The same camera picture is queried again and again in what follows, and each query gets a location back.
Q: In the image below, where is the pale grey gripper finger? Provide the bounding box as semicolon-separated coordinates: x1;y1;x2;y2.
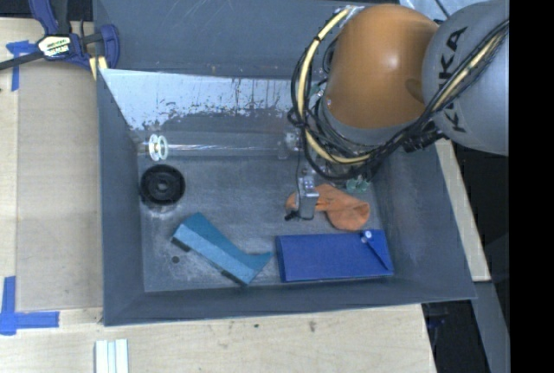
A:
298;177;320;221

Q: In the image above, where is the orange cloth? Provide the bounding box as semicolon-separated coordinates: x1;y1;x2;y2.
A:
285;183;371;232

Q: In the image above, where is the dark blue flat box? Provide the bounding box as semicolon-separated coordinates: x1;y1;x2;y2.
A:
274;228;395;284

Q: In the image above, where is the grey metal bin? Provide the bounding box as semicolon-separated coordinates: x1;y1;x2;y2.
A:
90;0;479;327

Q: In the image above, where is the clear tube with white rings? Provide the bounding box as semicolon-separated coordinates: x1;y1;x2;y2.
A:
137;132;302;161

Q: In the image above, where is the black round ring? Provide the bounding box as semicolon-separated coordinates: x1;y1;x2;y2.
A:
138;164;187;205

